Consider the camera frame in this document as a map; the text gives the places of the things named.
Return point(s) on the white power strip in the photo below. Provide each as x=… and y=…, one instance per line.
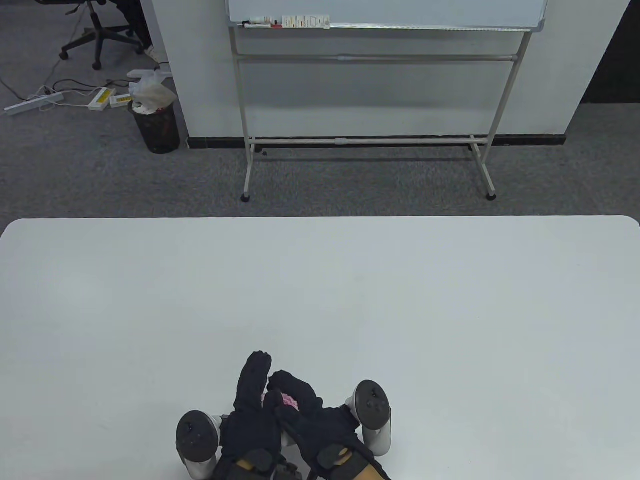
x=35, y=102

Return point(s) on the grey white hand controller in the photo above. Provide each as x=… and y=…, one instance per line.
x=197, y=435
x=372, y=405

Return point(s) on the person's right hand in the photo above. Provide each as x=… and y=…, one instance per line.
x=315, y=420

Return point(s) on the person's right forearm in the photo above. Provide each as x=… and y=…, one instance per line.
x=367, y=470

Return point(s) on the grey white right hand controller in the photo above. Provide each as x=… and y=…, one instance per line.
x=372, y=405

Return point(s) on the small white yellow box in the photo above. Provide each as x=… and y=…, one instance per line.
x=121, y=101

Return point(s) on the whiteboard eraser with label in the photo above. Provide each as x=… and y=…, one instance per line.
x=306, y=21

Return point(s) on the large white yellow box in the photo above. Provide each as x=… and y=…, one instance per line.
x=101, y=98

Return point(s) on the white marker pen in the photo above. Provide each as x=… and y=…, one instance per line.
x=260, y=22

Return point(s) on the whiteboard on metal stand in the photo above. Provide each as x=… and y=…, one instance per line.
x=380, y=10

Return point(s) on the black mesh waste bin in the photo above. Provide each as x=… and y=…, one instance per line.
x=159, y=130

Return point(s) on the white dish cloth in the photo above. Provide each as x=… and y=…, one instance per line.
x=289, y=401

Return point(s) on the black swivel office chair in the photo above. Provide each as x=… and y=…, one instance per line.
x=97, y=35

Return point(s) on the person's left forearm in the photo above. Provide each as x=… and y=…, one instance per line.
x=246, y=465

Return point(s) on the grey white left hand controller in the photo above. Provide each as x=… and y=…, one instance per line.
x=197, y=435

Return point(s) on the person's left hand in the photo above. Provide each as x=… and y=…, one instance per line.
x=252, y=425

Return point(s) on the clear plastic bin bag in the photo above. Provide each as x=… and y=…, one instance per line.
x=150, y=92

